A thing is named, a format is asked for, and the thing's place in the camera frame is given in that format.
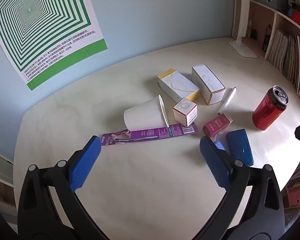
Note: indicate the purple toothbrush package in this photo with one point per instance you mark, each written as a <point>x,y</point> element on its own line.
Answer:
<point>165,132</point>

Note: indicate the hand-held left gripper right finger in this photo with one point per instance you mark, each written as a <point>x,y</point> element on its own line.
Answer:
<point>213,163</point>

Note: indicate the white desk lamp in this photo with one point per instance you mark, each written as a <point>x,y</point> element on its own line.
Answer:
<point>243,47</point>

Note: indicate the red drink can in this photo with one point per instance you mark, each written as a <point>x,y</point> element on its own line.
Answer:
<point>268,110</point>

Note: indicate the row of magazines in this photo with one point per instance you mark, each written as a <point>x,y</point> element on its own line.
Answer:
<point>282,52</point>

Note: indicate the dark small shelf items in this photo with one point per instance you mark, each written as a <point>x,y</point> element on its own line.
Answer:
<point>267,38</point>

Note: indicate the tall white gold-trimmed box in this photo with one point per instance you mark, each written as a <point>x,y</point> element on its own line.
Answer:
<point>208,83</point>

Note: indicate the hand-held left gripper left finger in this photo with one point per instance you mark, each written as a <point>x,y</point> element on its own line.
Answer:
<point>86,162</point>

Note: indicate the white paper cup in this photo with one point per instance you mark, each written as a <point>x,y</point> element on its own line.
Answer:
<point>143,116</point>

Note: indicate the light blue plastic wrapper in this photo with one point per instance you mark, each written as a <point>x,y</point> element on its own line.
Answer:
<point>220,145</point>

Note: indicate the green striped wall poster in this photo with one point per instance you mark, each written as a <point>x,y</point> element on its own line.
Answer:
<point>47,25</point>

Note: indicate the red and yellow toy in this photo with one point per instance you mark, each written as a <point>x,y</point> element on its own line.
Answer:
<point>298,16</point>

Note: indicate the wooden bookshelf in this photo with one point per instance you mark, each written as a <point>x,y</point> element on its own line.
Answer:
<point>265,17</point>

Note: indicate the dark blue rectangular block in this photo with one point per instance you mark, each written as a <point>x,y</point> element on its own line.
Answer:
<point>238,146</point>

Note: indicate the white plastic stick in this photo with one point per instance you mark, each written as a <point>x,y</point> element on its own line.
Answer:
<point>227,101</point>

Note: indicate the small red box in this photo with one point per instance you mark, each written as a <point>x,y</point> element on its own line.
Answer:
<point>216,125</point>

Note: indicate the small white red-trimmed box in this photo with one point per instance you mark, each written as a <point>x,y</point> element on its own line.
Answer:
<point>185,111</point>

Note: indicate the yellow and white box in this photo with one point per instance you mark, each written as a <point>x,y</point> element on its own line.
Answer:
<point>178,85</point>

